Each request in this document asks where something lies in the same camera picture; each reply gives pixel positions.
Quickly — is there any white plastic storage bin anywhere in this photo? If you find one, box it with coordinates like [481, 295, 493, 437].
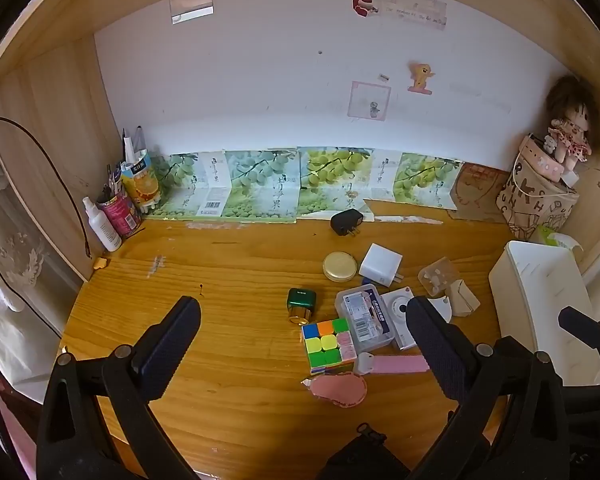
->
[489, 240, 600, 386]

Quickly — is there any pink hair roller clip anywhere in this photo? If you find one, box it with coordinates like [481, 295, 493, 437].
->
[354, 352, 429, 376]

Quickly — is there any white instant camera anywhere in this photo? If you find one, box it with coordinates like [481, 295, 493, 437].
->
[381, 287, 416, 350]

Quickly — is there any pink powder puff case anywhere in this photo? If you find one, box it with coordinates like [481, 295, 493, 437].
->
[301, 372, 367, 408]

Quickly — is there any clear cotton swab box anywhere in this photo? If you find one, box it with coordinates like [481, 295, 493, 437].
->
[335, 284, 396, 353]

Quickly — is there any multicolour puzzle cube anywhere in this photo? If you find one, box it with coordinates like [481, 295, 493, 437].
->
[301, 318, 358, 375]

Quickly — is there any white charger cube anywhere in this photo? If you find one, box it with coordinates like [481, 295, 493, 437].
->
[358, 244, 403, 287]

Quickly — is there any round gold compact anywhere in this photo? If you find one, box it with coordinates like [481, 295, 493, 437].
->
[323, 252, 358, 283]

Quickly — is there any green gold small bottle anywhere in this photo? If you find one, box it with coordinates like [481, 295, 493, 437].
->
[287, 288, 317, 326]

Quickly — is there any black power adapter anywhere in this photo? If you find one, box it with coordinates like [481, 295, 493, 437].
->
[329, 209, 364, 236]

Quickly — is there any white curved plastic piece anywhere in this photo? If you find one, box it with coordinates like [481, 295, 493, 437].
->
[429, 296, 453, 323]

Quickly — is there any letter print fabric bag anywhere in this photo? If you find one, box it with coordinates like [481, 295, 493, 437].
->
[496, 148, 580, 240]

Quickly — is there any white lace curtain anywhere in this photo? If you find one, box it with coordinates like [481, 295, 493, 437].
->
[0, 169, 82, 403]

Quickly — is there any clear small plastic box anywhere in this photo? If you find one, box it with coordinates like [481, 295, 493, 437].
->
[418, 257, 460, 297]

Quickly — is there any pink power strip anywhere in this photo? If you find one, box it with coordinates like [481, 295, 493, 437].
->
[519, 134, 565, 183]

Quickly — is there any brown cardboard piece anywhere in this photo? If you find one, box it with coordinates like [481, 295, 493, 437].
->
[448, 162, 508, 223]

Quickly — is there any white spray bottle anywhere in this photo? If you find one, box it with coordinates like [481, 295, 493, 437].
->
[82, 197, 122, 252]

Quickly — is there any brown hair doll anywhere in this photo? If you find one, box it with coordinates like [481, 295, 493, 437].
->
[545, 75, 600, 171]

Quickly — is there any red pen can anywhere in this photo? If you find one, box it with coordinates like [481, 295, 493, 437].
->
[97, 186, 140, 238]

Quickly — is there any grape print cardboard sheet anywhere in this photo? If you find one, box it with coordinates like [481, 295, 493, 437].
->
[151, 146, 463, 223]

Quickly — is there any yellow pony wall sticker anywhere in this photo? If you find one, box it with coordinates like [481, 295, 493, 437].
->
[407, 63, 434, 96]

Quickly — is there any pink square wall sticker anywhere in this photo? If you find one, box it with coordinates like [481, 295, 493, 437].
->
[348, 81, 391, 122]

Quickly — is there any black cable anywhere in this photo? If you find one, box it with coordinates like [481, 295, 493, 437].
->
[0, 116, 93, 259]

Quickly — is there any red mushroom wall sticker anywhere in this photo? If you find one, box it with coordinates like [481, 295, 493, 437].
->
[352, 0, 379, 18]

